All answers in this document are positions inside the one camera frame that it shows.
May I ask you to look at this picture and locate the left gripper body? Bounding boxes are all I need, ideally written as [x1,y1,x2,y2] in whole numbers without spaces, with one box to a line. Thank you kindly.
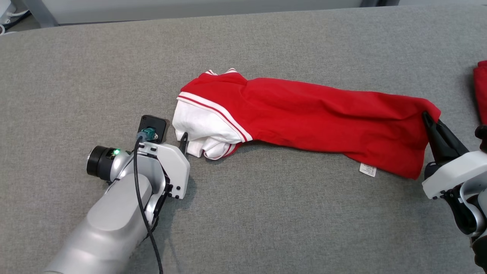
[137,143,191,200]

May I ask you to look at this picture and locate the white power strip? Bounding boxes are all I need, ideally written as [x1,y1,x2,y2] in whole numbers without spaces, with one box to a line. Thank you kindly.
[0,0,18,23]

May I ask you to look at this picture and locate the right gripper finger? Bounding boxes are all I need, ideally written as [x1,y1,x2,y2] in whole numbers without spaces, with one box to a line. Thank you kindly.
[438,120,469,161]
[422,111,448,165]

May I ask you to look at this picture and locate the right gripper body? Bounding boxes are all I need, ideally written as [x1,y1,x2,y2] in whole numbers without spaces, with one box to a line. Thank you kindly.
[422,150,487,200]

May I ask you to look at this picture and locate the red garment white band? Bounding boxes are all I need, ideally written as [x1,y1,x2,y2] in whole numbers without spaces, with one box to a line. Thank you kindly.
[473,60,487,125]

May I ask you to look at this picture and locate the red shirt white striped sleeves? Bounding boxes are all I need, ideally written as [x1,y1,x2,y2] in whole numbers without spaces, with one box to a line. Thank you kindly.
[172,68,442,180]

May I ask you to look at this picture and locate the grey partition post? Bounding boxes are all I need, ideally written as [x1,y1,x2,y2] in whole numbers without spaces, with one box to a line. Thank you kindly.
[23,0,59,28]
[360,0,401,7]

